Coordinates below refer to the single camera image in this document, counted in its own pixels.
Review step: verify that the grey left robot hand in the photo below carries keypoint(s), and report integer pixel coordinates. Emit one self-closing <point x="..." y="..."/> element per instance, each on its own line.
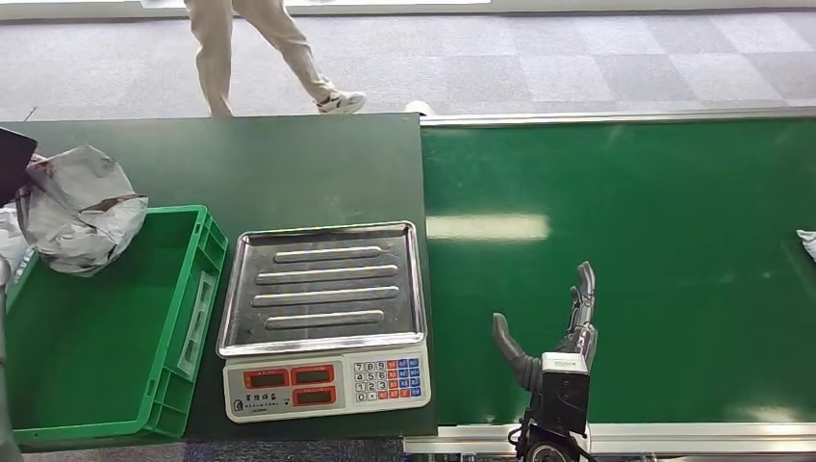
<point x="14" y="162"/>

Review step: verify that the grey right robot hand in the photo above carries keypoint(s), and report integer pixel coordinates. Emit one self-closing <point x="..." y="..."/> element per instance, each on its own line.
<point x="577" y="331"/>

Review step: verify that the grey package with red print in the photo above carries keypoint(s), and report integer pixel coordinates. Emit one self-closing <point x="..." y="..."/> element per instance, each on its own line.
<point x="83" y="210"/>

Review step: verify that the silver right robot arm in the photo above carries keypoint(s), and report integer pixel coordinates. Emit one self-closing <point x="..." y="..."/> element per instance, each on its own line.
<point x="548" y="449"/>

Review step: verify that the green conveyor belt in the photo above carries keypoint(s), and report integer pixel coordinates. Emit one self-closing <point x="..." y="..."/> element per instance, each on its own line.
<point x="669" y="255"/>

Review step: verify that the pale grey package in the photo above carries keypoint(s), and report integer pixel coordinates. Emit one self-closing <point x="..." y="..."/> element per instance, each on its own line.
<point x="809" y="243"/>

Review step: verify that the white conveyor roller end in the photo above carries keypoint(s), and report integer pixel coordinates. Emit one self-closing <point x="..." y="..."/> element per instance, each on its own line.
<point x="419" y="108"/>

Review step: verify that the white plastic bag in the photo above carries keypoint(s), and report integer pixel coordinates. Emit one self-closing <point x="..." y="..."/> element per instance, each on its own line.
<point x="9" y="239"/>

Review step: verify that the green plastic crate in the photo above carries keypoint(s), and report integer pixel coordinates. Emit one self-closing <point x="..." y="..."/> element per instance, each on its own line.
<point x="95" y="344"/>

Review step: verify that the person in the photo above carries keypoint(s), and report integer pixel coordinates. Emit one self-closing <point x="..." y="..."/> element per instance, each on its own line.
<point x="213" y="51"/>

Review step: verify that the electronic scale with steel pan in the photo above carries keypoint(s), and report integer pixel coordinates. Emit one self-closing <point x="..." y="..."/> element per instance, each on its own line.
<point x="325" y="306"/>

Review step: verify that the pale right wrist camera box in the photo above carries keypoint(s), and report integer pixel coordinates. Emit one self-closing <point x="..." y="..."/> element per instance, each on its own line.
<point x="564" y="395"/>

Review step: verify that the aluminium conveyor side rail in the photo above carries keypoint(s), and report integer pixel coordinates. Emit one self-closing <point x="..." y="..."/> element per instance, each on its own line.
<point x="612" y="118"/>
<point x="701" y="440"/>

